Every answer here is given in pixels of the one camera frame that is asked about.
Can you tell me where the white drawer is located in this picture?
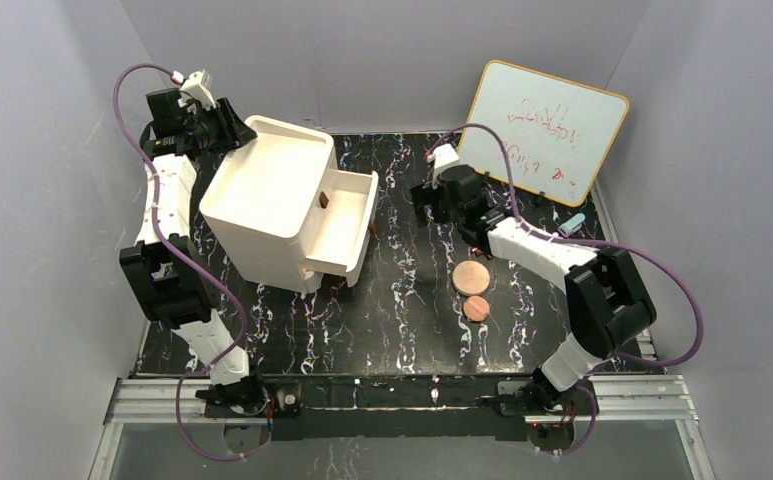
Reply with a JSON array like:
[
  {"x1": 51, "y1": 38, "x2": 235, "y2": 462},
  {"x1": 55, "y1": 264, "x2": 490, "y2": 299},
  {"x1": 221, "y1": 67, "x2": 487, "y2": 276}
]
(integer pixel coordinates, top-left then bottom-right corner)
[{"x1": 304, "y1": 170, "x2": 379, "y2": 287}]

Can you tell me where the white three-drawer organizer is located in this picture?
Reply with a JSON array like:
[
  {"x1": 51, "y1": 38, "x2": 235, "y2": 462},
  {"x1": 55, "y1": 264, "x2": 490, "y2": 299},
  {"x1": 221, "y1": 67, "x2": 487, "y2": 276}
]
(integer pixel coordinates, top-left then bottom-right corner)
[{"x1": 199, "y1": 115, "x2": 337, "y2": 293}]

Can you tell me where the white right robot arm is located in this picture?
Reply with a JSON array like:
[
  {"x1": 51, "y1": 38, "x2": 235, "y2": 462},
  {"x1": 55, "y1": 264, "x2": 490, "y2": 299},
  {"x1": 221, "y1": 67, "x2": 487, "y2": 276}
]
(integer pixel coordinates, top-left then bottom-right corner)
[{"x1": 410, "y1": 165, "x2": 657, "y2": 402}]

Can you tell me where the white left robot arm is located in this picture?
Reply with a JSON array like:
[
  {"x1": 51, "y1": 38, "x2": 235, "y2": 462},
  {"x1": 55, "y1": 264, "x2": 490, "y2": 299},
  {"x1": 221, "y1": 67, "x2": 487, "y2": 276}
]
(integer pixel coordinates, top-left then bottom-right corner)
[{"x1": 119, "y1": 88, "x2": 257, "y2": 387}]

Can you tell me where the large round pink compact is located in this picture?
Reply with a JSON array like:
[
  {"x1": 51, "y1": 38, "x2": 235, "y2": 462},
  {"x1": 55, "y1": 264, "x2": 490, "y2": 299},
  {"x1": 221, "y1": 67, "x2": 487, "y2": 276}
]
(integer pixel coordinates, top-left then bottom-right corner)
[{"x1": 451, "y1": 260, "x2": 491, "y2": 297}]

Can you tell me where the small round pink compact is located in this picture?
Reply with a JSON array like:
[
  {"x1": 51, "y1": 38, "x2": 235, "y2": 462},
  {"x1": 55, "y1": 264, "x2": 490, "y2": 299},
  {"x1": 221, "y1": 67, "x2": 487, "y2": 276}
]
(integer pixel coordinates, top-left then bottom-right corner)
[{"x1": 462, "y1": 296, "x2": 491, "y2": 323}]

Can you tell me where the light blue eraser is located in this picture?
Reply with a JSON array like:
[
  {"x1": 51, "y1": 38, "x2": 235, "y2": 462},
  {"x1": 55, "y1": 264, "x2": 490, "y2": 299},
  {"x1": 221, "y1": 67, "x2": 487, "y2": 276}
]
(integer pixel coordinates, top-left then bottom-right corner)
[{"x1": 557, "y1": 213, "x2": 586, "y2": 238}]

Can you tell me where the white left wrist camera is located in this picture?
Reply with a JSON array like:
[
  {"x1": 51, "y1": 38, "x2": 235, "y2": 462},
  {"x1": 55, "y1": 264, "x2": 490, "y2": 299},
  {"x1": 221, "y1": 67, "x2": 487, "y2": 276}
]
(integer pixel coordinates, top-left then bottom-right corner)
[{"x1": 170, "y1": 70, "x2": 217, "y2": 110}]

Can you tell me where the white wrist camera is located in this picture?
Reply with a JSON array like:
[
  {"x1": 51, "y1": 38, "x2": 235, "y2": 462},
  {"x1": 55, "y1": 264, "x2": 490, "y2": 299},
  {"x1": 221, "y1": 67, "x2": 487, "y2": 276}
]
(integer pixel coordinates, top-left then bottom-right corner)
[
  {"x1": 170, "y1": 70, "x2": 217, "y2": 110},
  {"x1": 425, "y1": 143, "x2": 460, "y2": 189}
]

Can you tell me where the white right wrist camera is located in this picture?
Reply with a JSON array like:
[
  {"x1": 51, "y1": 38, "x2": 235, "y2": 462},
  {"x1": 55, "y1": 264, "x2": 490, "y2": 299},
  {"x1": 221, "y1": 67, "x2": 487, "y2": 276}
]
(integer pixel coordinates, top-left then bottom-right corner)
[{"x1": 425, "y1": 143, "x2": 460, "y2": 189}]

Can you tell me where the whiteboard with yellow frame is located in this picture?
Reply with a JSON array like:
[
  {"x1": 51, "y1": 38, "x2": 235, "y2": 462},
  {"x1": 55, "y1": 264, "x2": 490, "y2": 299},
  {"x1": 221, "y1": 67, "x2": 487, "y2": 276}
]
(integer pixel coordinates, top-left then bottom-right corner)
[{"x1": 458, "y1": 60, "x2": 630, "y2": 207}]

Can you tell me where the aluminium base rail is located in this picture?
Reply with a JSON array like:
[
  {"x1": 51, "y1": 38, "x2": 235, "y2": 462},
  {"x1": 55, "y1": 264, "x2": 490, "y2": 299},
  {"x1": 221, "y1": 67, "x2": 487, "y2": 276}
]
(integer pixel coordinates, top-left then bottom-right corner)
[{"x1": 105, "y1": 374, "x2": 698, "y2": 423}]

